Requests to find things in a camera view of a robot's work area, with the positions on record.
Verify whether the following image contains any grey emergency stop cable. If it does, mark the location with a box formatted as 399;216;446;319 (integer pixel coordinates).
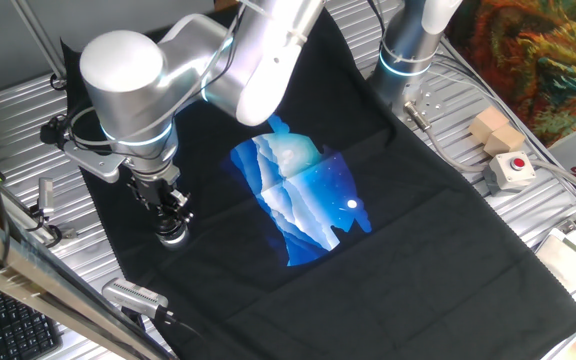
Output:
401;99;576;202

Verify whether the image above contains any black keyboard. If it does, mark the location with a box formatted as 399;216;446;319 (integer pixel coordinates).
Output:
0;281;65;360

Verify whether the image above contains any thin metal rod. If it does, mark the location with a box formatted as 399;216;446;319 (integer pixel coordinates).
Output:
9;0;68;82

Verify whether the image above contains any silver camera with label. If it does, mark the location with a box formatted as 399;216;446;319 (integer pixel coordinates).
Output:
101;277;171;322

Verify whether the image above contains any grey emergency stop button box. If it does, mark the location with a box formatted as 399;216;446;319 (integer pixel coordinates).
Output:
482;150;538;196

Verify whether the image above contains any white flat device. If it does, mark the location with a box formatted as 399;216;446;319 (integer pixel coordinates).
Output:
534;219;576;302

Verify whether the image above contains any aluminium frame beam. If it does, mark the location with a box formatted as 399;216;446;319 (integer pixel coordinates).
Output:
0;201;172;360

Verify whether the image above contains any black camera cable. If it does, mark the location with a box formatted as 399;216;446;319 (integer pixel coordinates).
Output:
157;307;212;349

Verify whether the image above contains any colourful painted cloth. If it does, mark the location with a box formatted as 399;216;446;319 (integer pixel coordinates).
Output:
444;0;576;148

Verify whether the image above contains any black cloth with blue print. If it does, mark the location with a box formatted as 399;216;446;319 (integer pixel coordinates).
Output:
61;0;576;360

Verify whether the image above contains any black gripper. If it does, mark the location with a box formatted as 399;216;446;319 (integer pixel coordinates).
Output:
126;169;195;236

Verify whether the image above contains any small silver camera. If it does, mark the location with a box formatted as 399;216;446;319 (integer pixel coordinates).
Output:
36;176;56;219

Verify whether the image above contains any light wooden block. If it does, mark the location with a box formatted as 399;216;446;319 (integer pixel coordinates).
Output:
468;105;511;144
483;123;527;158

